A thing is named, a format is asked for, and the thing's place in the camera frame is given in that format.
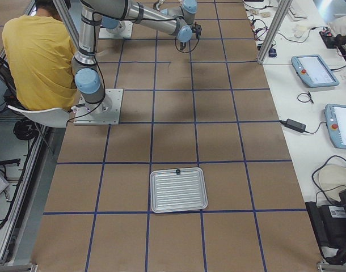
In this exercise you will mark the person in yellow shirt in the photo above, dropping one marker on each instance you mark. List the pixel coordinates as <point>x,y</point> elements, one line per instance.
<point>39,51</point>

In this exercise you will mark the round white pad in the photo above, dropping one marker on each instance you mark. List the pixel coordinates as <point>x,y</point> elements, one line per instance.
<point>332,179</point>

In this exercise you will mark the blue teach pendant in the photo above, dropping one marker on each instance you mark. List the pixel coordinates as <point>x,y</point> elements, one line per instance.
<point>335,115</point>
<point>313,71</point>

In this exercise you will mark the black device with label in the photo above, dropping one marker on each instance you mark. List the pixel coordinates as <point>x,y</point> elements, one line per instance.
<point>329,222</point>

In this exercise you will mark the near blue teach pendant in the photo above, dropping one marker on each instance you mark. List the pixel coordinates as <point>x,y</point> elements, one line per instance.
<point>335,115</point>

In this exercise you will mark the aluminium frame post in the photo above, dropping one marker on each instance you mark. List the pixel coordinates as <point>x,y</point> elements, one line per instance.
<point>278,18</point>

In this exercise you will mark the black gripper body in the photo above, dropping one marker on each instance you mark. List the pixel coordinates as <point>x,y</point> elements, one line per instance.
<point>183,45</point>

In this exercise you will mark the white plastic chair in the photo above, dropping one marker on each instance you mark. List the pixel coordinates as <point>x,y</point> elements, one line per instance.
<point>53,118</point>

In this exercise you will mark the far blue teach pendant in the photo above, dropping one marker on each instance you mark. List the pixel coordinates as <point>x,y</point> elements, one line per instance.
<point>313,71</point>

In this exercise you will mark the small blue module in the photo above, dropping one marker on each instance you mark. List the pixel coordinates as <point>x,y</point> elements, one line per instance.
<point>272,53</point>

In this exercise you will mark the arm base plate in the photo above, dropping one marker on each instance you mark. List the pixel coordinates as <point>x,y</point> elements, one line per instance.
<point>108,112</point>
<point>115,30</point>

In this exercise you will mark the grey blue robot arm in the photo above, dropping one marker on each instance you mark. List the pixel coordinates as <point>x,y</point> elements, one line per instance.
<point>114,20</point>

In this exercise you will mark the ribbed aluminium tray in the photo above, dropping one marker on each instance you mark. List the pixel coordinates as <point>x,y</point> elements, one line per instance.
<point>173,193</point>

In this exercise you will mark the black power adapter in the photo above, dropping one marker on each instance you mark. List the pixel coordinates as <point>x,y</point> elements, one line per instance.
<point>294,125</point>

